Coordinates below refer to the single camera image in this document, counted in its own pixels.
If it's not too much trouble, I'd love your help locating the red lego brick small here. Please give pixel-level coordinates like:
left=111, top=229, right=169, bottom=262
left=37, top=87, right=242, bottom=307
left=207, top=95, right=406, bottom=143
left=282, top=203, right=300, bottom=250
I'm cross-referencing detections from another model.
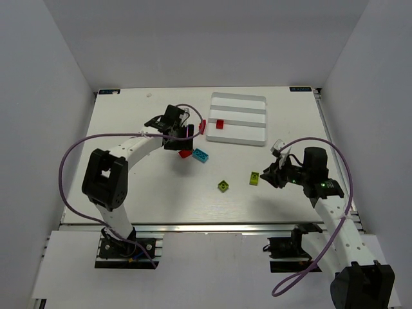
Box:
left=216, top=119, right=224, bottom=129

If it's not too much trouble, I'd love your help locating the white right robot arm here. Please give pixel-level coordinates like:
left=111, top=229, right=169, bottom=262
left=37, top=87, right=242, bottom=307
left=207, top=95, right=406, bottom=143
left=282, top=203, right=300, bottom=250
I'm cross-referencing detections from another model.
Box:
left=261, top=147, right=395, bottom=308

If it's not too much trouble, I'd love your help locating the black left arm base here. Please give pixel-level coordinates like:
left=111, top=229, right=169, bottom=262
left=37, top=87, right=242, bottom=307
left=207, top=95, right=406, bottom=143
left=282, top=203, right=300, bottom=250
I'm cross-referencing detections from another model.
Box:
left=98, top=229, right=156, bottom=259

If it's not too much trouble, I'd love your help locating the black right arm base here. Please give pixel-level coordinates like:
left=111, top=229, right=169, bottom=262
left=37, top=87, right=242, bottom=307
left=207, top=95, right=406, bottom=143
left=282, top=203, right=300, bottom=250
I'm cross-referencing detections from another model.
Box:
left=263, top=223, right=323, bottom=259

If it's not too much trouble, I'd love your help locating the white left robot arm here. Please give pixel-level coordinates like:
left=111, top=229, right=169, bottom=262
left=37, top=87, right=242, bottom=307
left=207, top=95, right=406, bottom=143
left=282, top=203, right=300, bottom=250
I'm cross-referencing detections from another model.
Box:
left=81, top=120, right=195, bottom=240

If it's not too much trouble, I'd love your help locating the blue lego brick long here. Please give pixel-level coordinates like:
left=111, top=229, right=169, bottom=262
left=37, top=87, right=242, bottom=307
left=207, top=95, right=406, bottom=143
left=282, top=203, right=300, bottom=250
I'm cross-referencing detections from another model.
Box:
left=192, top=148, right=209, bottom=163

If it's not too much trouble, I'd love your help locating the green lego brick square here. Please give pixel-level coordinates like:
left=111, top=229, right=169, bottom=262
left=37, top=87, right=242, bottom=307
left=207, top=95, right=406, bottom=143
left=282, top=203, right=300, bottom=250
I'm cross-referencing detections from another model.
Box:
left=218, top=180, right=229, bottom=192

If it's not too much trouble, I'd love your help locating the white three-compartment tray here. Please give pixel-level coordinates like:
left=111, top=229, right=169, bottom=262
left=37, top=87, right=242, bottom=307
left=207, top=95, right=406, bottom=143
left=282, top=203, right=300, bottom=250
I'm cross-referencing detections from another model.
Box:
left=206, top=92, right=267, bottom=147

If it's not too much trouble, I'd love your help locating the blue label right corner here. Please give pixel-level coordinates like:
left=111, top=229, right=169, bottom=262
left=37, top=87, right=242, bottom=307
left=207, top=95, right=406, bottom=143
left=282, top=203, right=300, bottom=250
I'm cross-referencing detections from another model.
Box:
left=289, top=86, right=312, bottom=92

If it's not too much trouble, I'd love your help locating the blue label corner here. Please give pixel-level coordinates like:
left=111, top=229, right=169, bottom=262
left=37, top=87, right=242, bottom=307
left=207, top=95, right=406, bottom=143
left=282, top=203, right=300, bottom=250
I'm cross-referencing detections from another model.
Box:
left=98, top=89, right=120, bottom=95
left=289, top=86, right=312, bottom=92

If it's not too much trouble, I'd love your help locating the blue label left corner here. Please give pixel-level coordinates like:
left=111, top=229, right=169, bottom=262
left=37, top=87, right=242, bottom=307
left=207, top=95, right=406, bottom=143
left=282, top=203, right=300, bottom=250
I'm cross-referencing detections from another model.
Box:
left=98, top=89, right=120, bottom=95

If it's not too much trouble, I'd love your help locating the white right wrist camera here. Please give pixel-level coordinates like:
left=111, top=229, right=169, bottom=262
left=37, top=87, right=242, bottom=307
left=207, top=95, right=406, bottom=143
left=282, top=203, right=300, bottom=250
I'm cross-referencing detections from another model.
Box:
left=270, top=139, right=291, bottom=169

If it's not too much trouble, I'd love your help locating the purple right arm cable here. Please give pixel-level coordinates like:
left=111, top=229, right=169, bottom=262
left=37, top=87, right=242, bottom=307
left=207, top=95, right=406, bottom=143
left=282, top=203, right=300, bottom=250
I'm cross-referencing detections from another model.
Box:
left=271, top=136, right=354, bottom=297

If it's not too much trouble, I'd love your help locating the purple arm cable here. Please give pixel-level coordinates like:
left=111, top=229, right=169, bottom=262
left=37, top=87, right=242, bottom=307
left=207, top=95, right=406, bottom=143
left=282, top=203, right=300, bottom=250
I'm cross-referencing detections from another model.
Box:
left=271, top=136, right=354, bottom=297
left=58, top=103, right=204, bottom=269

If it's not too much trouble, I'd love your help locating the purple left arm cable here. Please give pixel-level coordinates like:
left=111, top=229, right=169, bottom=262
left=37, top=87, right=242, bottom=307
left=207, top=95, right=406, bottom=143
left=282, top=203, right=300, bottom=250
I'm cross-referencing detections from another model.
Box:
left=58, top=103, right=204, bottom=269

